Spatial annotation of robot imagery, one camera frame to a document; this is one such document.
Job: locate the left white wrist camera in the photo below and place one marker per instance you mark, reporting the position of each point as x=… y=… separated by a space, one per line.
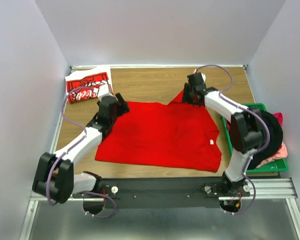
x=104 y=90

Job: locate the light pink shirt in bin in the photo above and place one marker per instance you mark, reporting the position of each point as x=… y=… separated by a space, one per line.
x=280 y=154

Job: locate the plain red t shirt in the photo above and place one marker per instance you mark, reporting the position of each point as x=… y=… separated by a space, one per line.
x=173 y=135

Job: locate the green plastic bin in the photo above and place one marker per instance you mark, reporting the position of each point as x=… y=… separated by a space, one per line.
x=272 y=167

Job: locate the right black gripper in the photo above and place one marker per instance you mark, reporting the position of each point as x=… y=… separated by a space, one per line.
x=185 y=98

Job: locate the black shirt in bin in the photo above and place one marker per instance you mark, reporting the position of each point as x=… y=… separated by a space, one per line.
x=246 y=133

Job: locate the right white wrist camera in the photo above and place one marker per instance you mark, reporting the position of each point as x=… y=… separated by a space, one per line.
x=199 y=78

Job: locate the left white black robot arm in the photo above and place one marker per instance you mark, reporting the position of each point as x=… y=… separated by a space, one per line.
x=55 y=177

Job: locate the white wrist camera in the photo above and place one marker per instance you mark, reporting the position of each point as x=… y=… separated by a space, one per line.
x=199 y=78
x=104 y=90

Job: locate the folded red white printed shirt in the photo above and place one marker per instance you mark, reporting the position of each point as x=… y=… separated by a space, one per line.
x=82 y=85

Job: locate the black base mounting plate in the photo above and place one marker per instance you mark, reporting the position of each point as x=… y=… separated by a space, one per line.
x=171 y=192

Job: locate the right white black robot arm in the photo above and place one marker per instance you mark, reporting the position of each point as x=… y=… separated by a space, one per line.
x=233 y=178

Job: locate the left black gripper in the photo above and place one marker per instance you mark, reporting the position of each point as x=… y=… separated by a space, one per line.
x=123 y=108

